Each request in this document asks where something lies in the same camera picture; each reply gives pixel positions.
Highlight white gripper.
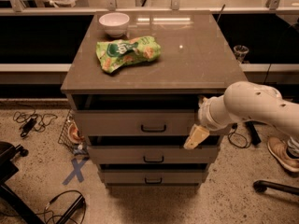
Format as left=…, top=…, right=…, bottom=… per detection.
left=183, top=95, right=233, bottom=149

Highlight grey top drawer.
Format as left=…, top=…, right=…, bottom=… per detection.
left=71, top=93, right=239, bottom=137

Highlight grey drawer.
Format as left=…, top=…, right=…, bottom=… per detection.
left=71, top=93, right=239, bottom=137
left=88, top=135, right=220, bottom=164
left=98, top=163, right=208, bottom=185

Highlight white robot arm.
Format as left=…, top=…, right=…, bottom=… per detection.
left=184, top=81, right=299, bottom=149

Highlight grey drawer cabinet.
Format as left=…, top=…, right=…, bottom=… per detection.
left=60, top=10, right=252, bottom=189

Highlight grey middle drawer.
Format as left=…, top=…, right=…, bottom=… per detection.
left=88, top=135, right=220, bottom=164

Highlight grey bottom drawer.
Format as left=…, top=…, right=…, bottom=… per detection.
left=98, top=163, right=208, bottom=185

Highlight black bar on floor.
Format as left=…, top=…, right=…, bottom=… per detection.
left=245, top=121, right=261, bottom=146

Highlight clear glass cup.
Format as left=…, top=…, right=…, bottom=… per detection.
left=234, top=45, right=249, bottom=63

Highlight tan sneaker shoe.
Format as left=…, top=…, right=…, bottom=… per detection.
left=267, top=137, right=299, bottom=173

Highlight black chair leg with caster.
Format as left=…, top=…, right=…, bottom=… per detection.
left=253, top=180, right=299, bottom=196

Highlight green chip bag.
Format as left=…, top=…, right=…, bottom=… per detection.
left=95, top=35, right=161, bottom=74

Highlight white ceramic bowl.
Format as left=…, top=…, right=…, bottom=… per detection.
left=99, top=12, right=130, bottom=37

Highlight blue tape X mark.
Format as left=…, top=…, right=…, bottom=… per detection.
left=63, top=157, right=89, bottom=186

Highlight black office chair base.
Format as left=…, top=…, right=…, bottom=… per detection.
left=0, top=141, right=44, bottom=224

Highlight black cable loop right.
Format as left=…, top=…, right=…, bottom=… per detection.
left=227, top=121, right=252, bottom=149

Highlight wire basket on floor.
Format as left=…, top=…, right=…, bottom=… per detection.
left=58, top=110, right=88, bottom=158

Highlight black stand with cables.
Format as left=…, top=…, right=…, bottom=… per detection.
left=43, top=189, right=87, bottom=224

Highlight black power adapter with cable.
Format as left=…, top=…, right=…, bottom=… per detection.
left=13, top=106, right=58, bottom=138

